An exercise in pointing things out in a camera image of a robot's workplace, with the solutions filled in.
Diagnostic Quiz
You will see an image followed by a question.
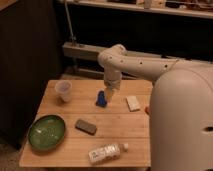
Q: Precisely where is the upper wooden shelf board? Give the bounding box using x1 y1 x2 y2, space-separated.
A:
57 0 213 19

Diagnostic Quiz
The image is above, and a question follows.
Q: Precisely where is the lower wooden shelf board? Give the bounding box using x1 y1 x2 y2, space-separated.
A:
62 41 213 80

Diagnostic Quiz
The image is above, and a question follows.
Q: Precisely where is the grey rectangular sponge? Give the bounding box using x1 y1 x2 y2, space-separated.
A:
75 119 97 135

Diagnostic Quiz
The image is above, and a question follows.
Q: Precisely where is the wooden shelf board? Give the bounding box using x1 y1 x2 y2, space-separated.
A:
62 41 213 80
57 0 213 19

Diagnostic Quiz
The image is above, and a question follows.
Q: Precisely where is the clear plastic bottle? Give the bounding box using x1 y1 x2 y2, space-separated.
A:
88 143 129 164

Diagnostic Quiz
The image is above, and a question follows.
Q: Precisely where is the green ceramic bowl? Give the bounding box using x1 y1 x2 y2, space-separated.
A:
28 115 66 151

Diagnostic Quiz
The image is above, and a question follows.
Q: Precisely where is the orange toy carrot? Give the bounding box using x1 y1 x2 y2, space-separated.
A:
144 106 149 115

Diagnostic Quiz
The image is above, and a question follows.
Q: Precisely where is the blue sponge block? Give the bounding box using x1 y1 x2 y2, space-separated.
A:
96 91 107 107

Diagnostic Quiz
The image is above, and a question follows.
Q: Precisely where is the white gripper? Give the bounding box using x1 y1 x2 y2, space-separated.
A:
104 71 121 101

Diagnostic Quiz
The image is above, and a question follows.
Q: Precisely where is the clear plastic cup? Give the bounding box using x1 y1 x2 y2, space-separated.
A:
55 80 72 102

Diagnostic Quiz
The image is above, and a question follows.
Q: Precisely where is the white rectangular eraser block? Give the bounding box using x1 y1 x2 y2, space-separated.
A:
126 96 140 112

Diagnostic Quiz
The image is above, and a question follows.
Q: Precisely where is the metal shelf post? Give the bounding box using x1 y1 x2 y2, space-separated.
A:
64 0 76 46

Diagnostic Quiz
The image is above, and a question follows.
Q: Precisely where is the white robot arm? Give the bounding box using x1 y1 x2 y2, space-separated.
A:
98 44 213 171

